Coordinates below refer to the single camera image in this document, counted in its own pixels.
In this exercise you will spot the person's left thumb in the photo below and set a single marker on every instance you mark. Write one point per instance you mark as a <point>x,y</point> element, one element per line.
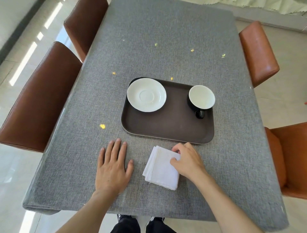
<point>129,168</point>

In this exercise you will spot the pale sheer curtain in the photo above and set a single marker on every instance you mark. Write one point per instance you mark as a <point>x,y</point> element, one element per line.
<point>283,6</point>

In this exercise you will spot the grey woven tablecloth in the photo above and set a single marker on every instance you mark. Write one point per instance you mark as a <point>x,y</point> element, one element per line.
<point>168,36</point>

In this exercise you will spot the person's right forearm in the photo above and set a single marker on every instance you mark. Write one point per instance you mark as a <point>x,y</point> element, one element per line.
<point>223,206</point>

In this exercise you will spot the black cup white inside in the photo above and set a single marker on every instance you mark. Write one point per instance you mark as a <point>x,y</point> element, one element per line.
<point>201,96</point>

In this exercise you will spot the person's left forearm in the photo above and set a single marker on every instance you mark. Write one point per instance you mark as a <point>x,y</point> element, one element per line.
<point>96,211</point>

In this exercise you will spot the person's right hand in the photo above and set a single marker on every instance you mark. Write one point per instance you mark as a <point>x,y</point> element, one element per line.
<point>190,162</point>

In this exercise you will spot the white saucer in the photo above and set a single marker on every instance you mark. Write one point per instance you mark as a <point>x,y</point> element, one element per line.
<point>146,95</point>

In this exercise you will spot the person's left little finger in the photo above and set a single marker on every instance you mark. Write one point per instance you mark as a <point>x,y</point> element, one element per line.
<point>101,157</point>

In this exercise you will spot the person's left middle finger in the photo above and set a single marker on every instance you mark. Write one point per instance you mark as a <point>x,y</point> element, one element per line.
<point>116,151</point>

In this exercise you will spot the black and white shoe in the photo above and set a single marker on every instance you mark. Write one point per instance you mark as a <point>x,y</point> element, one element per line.
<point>124,216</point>
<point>157,219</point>

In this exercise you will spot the black trousers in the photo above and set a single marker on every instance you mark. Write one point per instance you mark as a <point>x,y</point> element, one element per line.
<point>129,226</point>

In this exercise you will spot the white cloth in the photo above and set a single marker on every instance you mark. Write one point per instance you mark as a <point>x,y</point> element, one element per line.
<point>159,171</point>

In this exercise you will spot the person's right thumb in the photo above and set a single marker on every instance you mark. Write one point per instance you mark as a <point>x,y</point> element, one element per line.
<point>175,163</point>

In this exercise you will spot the brown leather chair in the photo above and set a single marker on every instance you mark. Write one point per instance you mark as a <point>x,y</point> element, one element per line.
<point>259,52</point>
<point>292,158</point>
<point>40,98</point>
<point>84,24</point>

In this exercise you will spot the person's left hand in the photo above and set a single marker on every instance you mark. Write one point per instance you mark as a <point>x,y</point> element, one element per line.
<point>110,175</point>

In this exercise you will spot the dark brown serving tray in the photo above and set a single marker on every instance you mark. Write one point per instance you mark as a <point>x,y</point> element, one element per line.
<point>168,122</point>

